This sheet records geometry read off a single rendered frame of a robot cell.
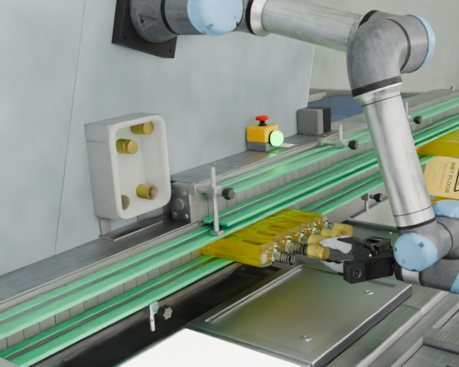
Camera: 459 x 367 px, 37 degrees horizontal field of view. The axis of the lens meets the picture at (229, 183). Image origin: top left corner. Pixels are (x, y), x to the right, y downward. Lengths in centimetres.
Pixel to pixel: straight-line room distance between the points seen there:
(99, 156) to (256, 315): 52
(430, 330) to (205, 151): 77
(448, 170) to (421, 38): 366
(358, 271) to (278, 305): 26
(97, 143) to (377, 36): 66
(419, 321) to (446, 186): 340
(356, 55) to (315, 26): 22
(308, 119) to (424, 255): 102
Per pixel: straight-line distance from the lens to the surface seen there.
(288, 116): 224
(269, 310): 167
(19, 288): 145
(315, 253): 164
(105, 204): 163
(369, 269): 153
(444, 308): 175
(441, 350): 160
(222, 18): 156
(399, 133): 133
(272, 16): 160
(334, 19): 152
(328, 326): 159
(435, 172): 507
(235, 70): 202
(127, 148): 163
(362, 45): 135
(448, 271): 150
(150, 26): 165
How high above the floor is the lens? 200
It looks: 38 degrees down
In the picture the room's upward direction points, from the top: 98 degrees clockwise
